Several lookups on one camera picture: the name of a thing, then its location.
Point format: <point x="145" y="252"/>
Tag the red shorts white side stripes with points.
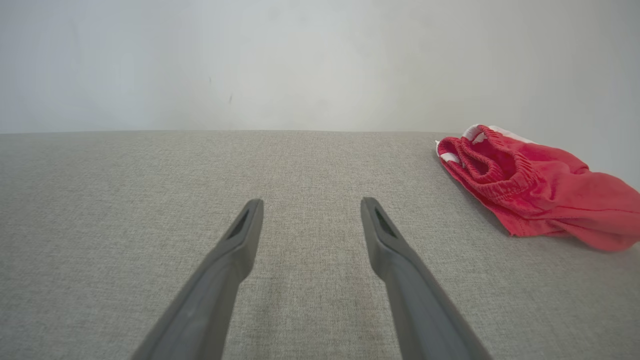
<point x="550" y="190"/>

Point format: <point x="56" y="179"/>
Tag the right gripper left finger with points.
<point x="210" y="300"/>

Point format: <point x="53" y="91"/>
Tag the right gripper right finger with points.
<point x="420" y="310"/>

